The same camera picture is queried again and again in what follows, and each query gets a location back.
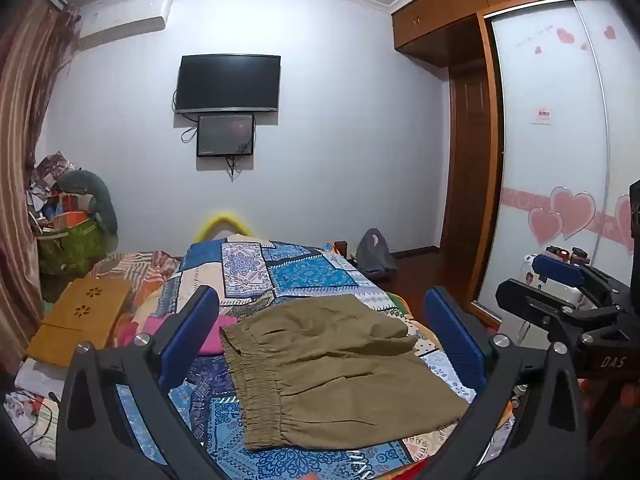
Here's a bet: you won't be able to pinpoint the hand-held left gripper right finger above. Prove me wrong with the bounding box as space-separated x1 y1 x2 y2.
422 286 588 480

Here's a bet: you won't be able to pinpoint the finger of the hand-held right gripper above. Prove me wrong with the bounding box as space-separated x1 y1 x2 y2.
496 278 623 346
531 245 621 307

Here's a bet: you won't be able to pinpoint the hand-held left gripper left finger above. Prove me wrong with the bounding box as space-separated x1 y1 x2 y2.
56 285 221 480

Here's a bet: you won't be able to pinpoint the olive green pants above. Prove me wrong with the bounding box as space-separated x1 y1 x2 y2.
220 294 471 451

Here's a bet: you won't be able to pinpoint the pink cloth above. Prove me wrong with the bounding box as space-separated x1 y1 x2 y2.
115 310 238 357

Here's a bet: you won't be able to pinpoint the white plastic object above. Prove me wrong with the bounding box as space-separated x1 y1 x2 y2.
521 255 587 313

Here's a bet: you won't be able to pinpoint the striped orange white cloth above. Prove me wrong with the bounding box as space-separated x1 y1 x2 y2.
90 250 182 311

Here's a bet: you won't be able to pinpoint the grey backpack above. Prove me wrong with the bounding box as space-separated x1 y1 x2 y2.
354 228 397 281

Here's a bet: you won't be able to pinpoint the wooden lap desk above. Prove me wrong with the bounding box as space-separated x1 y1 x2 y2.
26 277 132 368

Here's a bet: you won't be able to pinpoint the yellow curved plastic object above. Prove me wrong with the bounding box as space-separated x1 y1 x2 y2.
194 212 251 243

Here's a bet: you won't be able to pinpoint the patchwork printed blanket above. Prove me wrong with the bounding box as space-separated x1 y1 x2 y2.
115 237 516 480

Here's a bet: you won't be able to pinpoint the brown wooden door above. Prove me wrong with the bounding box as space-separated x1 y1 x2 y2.
440 67 490 257

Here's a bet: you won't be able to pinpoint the orange box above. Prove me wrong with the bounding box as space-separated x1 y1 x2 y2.
52 210 92 232

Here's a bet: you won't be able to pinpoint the grey plush toy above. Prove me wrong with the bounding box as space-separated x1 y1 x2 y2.
55 170 119 234

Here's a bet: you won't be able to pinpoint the white floral sheet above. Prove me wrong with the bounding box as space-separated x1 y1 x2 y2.
5 357 68 461

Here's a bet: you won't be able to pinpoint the wooden wardrobe with white doors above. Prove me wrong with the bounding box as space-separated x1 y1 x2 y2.
391 0 640 333

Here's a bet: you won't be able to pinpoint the pile of paper clutter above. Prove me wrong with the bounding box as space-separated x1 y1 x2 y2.
27 150 86 231

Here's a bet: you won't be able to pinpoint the brown striped curtain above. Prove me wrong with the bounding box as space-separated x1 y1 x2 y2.
0 0 80 361

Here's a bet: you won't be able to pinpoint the white air conditioner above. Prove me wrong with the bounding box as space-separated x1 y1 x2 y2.
77 0 173 51

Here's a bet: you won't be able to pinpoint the black monitor cable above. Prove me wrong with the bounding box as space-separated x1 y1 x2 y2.
225 125 257 182

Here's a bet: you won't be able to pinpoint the black television cable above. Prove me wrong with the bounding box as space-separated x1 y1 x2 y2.
172 89 199 144

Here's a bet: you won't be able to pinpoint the small black wall monitor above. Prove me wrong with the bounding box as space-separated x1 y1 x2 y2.
196 114 256 157

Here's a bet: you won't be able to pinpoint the black wall television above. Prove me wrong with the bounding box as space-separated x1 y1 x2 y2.
175 54 282 115

